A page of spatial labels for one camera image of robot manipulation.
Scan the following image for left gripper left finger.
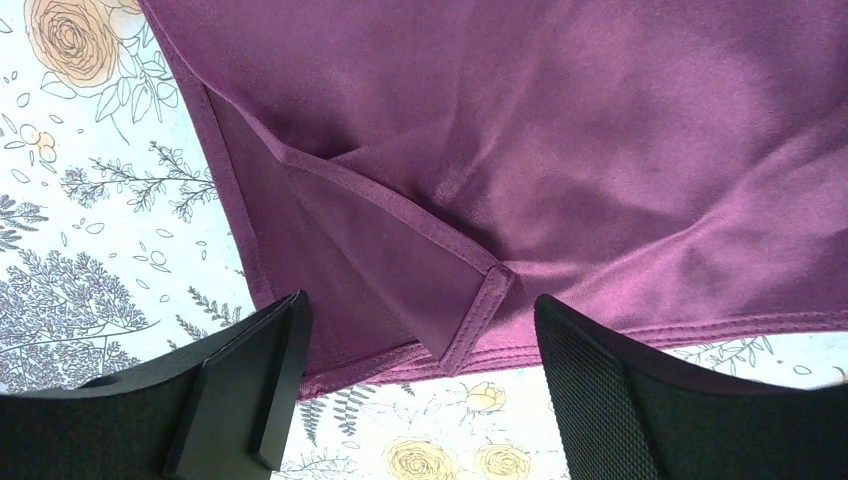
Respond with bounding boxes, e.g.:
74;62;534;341
1;291;313;479

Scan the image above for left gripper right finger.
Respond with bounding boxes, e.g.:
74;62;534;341
534;295;847;479

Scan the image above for purple satin napkin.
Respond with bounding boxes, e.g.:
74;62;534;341
142;1;847;399

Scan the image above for floral tablecloth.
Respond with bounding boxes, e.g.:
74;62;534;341
1;1;847;479

